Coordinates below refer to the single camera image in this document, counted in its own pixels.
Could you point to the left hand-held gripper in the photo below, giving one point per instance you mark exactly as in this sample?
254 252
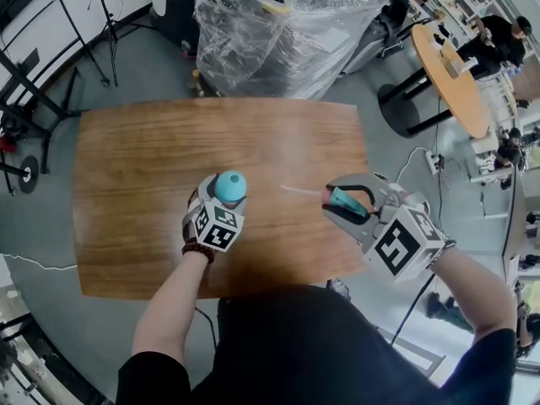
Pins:
219 228

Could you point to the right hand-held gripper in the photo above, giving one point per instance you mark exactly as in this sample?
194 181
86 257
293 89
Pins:
401 243

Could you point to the light blue plastic bottle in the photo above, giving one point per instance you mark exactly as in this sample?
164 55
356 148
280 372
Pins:
230 184

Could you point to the person's left forearm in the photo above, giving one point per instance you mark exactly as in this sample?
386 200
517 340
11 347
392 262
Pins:
169 310

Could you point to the person's right forearm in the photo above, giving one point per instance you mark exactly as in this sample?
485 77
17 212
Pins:
476 293

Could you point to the person's left hand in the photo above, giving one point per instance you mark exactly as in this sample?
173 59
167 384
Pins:
190 222

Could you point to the white power strip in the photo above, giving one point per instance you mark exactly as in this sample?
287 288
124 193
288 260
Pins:
431 160

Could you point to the black round table base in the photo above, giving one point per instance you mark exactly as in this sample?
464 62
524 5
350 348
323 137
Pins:
396 108

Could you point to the round orange wooden table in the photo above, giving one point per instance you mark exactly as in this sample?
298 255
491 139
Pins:
460 91

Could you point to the plastic-wrapped pallet load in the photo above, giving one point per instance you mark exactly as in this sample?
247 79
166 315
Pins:
274 49

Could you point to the gray black wheeled machine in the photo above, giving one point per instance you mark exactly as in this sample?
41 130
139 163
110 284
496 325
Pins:
367 49

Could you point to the person's black shirt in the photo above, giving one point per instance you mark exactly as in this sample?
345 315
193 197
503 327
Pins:
295 352

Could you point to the small cardboard box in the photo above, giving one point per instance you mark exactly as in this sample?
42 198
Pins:
456 69

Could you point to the brown wooden table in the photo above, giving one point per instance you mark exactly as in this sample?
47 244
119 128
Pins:
63 267

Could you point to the white black appliance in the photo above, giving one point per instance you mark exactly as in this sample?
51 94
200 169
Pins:
177 15

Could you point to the black weight plate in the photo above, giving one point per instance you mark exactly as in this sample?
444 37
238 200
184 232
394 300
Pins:
28 186

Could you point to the tripod light stand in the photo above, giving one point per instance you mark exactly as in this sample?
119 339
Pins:
110 19

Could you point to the black metal monitor stand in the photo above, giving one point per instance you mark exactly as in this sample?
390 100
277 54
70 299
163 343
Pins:
29 79

